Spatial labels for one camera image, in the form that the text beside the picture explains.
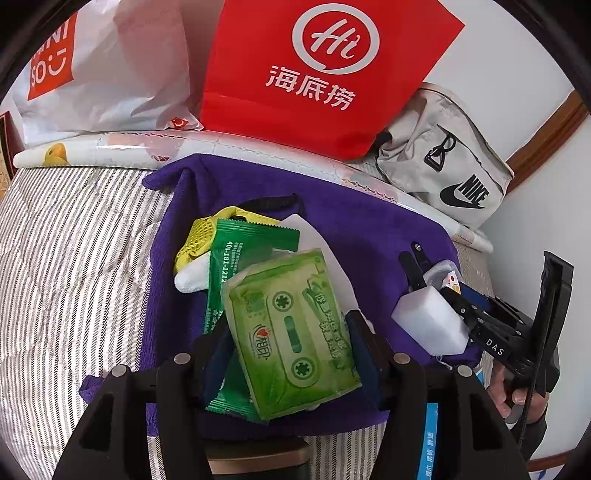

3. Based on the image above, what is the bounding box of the light green tissue pack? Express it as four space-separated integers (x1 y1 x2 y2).
221 248 363 421

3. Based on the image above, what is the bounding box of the dark green wet wipe packet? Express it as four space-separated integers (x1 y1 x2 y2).
203 218 301 423

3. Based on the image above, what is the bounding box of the blue tissue box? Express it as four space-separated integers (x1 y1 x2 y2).
414 364 485 480

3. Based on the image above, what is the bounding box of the brown wooden door frame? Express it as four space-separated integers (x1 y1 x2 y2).
505 92 589 185

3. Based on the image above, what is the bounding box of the white sponge block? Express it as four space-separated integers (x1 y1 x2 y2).
392 286 469 356

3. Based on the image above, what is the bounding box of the white mesh drawstring bag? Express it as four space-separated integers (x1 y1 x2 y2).
277 213 375 333

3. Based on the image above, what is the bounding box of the white plastic shopping bag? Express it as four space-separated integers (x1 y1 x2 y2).
9 0 205 149

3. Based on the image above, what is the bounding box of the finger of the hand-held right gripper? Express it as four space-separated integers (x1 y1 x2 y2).
398 241 437 294
438 284 491 334

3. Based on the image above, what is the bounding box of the beige waist bag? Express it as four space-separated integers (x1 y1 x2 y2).
376 82 515 230

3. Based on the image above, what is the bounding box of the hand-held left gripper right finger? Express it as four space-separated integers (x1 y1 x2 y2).
345 311 530 480

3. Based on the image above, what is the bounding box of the red paper shopping bag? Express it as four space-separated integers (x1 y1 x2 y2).
199 0 466 161

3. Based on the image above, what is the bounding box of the yellow mesh cloth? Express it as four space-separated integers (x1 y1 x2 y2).
174 206 283 278

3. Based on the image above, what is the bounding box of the small white orange packet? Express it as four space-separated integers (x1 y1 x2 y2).
425 260 462 295

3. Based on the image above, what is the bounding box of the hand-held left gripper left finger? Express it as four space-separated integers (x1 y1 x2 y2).
55 329 232 480

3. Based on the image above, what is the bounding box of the person's right forearm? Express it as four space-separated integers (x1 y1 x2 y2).
510 406 552 472

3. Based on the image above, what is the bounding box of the person's right hand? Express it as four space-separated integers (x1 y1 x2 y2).
489 364 548 425

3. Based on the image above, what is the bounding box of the purple towel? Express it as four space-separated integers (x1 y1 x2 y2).
78 154 483 439

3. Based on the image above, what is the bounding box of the printed paper roll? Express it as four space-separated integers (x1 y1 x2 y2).
13 129 494 254

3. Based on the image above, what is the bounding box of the dark box with gold end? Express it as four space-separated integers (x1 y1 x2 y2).
205 436 311 480

